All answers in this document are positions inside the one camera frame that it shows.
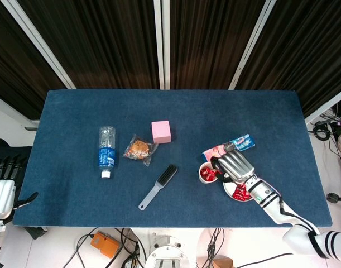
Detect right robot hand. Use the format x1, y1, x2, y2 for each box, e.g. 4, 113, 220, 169
210, 150, 256, 186

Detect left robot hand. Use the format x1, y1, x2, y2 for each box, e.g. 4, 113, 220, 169
0, 155, 39, 218

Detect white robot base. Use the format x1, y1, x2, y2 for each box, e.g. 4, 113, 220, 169
145, 234, 189, 268

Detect white paper cup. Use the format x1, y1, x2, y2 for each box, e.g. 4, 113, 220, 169
198, 161, 220, 184

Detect blue cookie box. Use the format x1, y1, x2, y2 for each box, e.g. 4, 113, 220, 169
201, 133, 256, 162

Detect round metal plate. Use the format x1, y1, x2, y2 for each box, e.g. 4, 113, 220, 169
223, 174, 254, 202

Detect grey brush black bristles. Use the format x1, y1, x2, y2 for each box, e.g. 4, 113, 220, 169
138, 164, 178, 212

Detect blue table cloth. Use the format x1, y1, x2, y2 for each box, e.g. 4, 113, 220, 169
12, 89, 333, 228

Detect pink foam cube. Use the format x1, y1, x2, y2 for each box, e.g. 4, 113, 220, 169
151, 120, 172, 145

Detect brown rounded object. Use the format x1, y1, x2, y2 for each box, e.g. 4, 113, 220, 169
212, 255, 234, 268

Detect packaged bread bun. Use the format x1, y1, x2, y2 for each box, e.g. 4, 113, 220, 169
122, 133, 159, 168

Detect clear plastic water bottle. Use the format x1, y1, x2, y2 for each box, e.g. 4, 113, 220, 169
97, 126, 117, 179

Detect orange control box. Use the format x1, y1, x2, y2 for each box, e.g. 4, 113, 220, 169
90, 231, 121, 259

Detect dark brown curtain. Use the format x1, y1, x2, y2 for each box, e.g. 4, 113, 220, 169
0, 0, 66, 119
18, 0, 160, 90
236, 0, 341, 118
170, 0, 267, 90

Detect black cable bundle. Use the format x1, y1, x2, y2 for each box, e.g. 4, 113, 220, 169
114, 227, 147, 268
202, 227, 225, 268

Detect coiled black cable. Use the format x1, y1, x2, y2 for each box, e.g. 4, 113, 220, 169
312, 122, 332, 141

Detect white partition frame rail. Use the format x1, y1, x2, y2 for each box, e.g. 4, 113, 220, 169
0, 92, 40, 128
304, 85, 341, 126

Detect white partition frame post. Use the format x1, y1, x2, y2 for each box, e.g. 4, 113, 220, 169
0, 0, 76, 90
228, 0, 278, 90
153, 0, 165, 90
161, 0, 171, 90

